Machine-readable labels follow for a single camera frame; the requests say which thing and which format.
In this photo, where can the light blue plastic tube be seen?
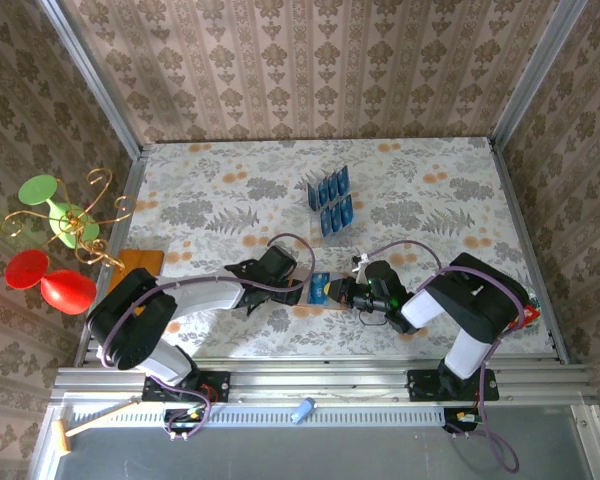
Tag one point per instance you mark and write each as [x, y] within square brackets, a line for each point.
[302, 411]

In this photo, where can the green plastic goblet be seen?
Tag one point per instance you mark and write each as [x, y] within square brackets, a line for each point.
[39, 190]

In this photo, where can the patterned ceramic bowl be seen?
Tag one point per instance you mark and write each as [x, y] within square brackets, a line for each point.
[532, 295]

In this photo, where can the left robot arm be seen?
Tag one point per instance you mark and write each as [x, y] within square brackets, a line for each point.
[130, 320]

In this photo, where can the red snack packet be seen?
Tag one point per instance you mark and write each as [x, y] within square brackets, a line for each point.
[530, 314]

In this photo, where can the aluminium table side rail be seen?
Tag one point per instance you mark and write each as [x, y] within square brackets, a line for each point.
[513, 200]
[136, 172]

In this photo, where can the black power connector block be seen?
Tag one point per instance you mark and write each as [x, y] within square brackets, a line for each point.
[460, 420]
[182, 420]

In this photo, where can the pink leather card holder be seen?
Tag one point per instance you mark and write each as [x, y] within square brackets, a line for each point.
[337, 276]

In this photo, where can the clear acrylic card stand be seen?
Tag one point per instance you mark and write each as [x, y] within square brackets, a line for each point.
[317, 240]

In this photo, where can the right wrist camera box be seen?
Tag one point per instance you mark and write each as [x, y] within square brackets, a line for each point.
[382, 276]

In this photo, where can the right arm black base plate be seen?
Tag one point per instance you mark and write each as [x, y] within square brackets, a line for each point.
[422, 385]

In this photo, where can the red plastic goblet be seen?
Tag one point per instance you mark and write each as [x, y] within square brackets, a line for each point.
[25, 269]

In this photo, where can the wooden mallet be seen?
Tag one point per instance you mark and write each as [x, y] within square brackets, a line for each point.
[61, 437]

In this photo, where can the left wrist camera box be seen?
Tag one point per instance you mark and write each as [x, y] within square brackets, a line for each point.
[277, 260]

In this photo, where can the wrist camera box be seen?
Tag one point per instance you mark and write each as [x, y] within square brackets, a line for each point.
[277, 260]
[382, 276]

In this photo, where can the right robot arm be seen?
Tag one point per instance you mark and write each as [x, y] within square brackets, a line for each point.
[475, 300]

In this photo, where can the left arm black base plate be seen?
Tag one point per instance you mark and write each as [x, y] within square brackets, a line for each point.
[215, 385]

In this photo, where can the aluminium frame post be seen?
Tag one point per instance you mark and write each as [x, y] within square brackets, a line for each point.
[96, 85]
[536, 70]

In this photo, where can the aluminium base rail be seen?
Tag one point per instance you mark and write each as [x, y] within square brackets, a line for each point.
[330, 380]

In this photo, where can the orange wooden board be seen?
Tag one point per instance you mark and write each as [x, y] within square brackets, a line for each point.
[145, 260]

